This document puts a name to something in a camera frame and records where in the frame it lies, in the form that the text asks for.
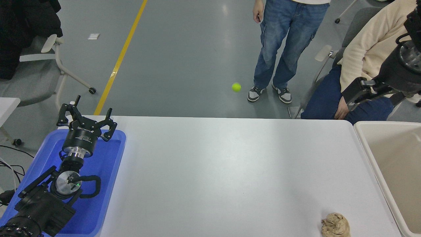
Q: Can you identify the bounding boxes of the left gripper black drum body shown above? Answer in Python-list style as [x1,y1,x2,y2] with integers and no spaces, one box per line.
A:
[62,120,103,153]

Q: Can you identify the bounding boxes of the tan paper ball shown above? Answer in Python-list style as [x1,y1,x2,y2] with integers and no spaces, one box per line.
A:
[321,212,351,237]

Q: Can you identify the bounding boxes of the person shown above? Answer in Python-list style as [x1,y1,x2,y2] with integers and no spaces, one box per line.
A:
[301,0,421,125]
[247,0,331,104]

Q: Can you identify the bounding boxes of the grey office chair white frame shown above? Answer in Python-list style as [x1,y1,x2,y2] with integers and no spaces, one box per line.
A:
[288,7,388,119]
[0,34,97,111]

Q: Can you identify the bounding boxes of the black jacket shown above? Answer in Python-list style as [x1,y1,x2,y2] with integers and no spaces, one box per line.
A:
[0,0,63,80]

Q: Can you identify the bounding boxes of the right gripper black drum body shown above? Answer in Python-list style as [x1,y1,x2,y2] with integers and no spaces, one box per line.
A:
[376,49,421,92]

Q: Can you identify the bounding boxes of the white chair leg with caster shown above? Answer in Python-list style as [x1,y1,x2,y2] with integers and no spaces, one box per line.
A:
[335,0,357,24]

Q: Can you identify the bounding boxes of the black floor cable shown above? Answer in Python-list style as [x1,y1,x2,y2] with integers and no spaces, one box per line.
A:
[0,145,35,159]
[0,161,25,183]

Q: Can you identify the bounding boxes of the person's right hand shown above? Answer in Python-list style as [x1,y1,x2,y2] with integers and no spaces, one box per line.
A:
[334,97,350,120]
[253,0,265,23]

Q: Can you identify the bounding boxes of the blue plastic tray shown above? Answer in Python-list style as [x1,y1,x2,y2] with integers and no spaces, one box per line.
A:
[0,129,126,237]

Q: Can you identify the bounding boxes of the large pale bin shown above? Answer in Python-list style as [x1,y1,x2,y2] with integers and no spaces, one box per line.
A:
[354,121,421,237]

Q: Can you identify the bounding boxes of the white floor cable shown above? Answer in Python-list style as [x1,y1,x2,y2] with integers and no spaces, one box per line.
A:
[0,157,18,191]

